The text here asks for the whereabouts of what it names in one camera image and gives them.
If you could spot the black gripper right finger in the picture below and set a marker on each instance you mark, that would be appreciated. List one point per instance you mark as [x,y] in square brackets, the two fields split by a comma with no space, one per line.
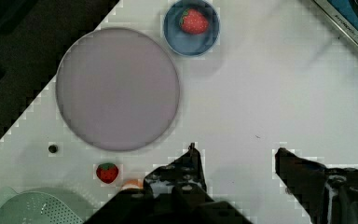
[328,195]

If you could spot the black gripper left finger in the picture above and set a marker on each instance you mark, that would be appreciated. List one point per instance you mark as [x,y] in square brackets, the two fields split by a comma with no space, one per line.
[171,194]

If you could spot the toaster oven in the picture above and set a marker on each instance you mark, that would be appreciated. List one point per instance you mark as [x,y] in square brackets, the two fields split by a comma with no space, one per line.
[343,14]

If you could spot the orange slice toy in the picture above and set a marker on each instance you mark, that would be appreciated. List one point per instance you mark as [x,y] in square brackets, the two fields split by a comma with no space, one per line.
[133,184]

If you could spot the strawberry on table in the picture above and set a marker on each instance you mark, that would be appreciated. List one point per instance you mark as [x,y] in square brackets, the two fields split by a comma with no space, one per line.
[107,172]

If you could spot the large lilac round plate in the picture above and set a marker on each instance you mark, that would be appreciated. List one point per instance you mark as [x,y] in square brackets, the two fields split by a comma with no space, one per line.
[117,89]

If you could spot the green perforated colander basket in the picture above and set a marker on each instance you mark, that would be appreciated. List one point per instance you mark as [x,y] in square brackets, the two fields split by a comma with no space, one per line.
[43,206]

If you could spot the small blue bowl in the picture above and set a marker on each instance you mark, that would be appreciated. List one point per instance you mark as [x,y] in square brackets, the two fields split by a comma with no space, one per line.
[186,44]

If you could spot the strawberry in blue bowl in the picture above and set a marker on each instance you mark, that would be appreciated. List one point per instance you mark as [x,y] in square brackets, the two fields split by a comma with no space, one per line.
[193,22]

